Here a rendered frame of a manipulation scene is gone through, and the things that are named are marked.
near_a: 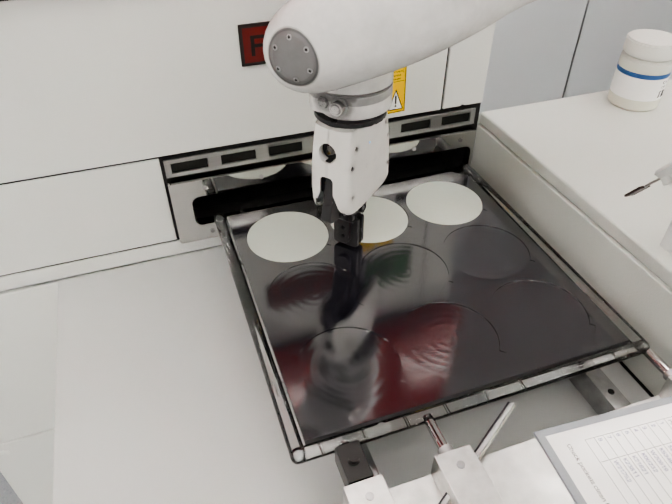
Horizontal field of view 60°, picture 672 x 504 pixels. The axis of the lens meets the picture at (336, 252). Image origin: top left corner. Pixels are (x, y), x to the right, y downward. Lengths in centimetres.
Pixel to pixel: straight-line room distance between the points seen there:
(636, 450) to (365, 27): 36
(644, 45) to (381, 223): 43
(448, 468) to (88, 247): 54
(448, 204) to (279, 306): 28
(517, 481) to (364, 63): 37
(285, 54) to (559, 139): 46
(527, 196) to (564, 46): 223
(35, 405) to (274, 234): 50
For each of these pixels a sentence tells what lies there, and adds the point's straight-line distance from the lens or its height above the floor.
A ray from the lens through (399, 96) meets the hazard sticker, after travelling 80.
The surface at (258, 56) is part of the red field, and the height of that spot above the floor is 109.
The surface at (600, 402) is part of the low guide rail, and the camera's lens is 68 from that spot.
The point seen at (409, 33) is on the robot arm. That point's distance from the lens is 45.
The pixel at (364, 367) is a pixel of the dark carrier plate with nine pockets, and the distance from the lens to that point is 57.
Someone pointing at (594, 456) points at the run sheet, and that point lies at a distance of 47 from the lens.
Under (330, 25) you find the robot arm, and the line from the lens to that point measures 45.
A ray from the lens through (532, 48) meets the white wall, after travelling 290.
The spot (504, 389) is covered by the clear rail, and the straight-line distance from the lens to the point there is 57.
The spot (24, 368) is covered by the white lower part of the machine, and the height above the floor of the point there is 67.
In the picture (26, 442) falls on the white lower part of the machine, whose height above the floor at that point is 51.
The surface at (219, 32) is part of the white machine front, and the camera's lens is 70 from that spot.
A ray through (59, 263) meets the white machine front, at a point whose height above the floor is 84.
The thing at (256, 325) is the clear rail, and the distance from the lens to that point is 61.
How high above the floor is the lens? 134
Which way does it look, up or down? 40 degrees down
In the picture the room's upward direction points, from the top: straight up
